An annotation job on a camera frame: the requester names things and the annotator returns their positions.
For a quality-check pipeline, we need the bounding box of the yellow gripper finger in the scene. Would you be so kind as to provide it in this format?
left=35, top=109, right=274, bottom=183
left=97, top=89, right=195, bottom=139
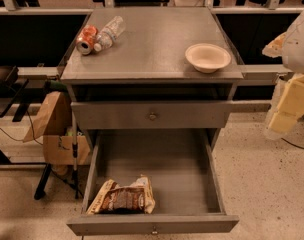
left=267, top=74, right=304, bottom=134
left=262, top=33, right=286, bottom=58

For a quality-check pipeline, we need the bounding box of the brown chip bag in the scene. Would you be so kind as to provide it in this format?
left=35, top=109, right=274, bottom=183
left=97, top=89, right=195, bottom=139
left=86, top=175, right=155, bottom=215

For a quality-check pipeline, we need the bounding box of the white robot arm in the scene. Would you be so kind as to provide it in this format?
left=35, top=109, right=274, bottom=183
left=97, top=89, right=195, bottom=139
left=262, top=10, right=304, bottom=139

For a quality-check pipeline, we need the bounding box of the open grey middle drawer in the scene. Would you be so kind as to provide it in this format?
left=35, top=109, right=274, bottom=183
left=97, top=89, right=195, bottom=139
left=67, top=129, right=239, bottom=236

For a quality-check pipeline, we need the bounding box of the grey drawer cabinet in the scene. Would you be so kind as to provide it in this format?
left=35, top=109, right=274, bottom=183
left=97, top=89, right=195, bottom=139
left=61, top=7, right=243, bottom=146

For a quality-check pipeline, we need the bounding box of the closed grey top drawer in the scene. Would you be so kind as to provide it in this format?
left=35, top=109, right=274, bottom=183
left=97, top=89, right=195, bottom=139
left=71, top=101, right=233, bottom=130

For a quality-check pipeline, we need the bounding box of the white paper bowl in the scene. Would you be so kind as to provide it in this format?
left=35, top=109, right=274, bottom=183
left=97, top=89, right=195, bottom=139
left=185, top=43, right=232, bottom=73

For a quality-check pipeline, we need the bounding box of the clear plastic water bottle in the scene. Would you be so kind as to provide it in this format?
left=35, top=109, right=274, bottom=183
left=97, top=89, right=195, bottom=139
left=94, top=16, right=126, bottom=52

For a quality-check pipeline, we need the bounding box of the orange soda can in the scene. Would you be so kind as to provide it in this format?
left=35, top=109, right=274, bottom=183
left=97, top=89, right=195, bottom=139
left=76, top=25, right=98, bottom=55

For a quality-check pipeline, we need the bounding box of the cardboard box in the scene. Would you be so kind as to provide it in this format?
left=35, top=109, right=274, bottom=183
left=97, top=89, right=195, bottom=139
left=22, top=91, right=92, bottom=166

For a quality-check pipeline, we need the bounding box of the black tripod stand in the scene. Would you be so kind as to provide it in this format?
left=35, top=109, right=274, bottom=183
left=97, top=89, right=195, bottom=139
left=34, top=116, right=80, bottom=200

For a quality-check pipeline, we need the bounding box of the black cable on floor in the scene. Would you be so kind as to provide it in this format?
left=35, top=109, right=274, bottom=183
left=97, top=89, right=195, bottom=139
left=0, top=110, right=43, bottom=146

